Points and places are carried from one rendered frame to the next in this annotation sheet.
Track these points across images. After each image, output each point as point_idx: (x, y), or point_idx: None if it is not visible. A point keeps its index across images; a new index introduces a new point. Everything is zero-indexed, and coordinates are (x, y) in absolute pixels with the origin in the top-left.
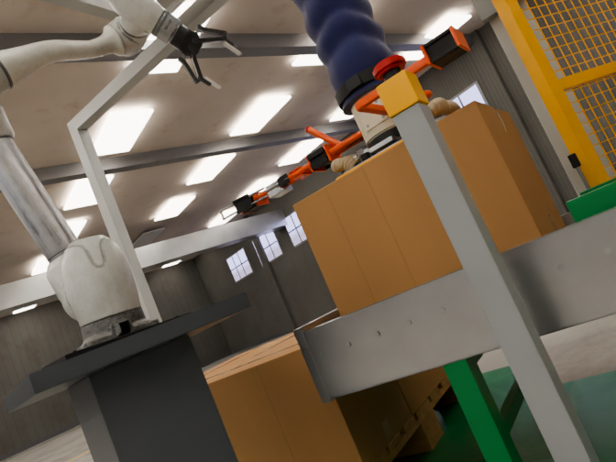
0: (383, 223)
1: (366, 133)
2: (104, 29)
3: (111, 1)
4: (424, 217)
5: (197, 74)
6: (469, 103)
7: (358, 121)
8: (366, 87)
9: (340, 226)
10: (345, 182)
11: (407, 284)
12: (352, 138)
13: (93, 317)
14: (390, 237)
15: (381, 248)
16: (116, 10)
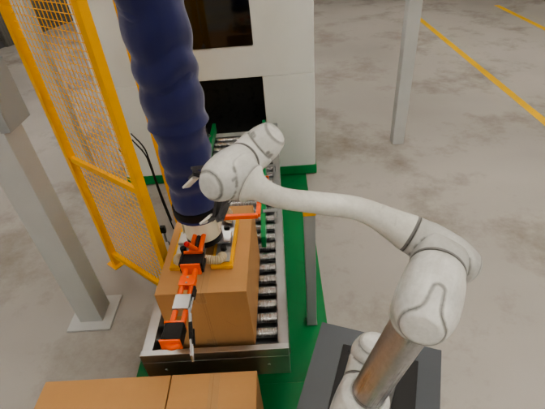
0: (253, 274)
1: (216, 233)
2: (261, 171)
3: (283, 144)
4: (255, 263)
5: (218, 212)
6: (252, 206)
7: (212, 227)
8: None
9: (251, 288)
10: (249, 261)
11: (256, 299)
12: (204, 240)
13: None
14: (254, 281)
15: (254, 288)
16: (277, 153)
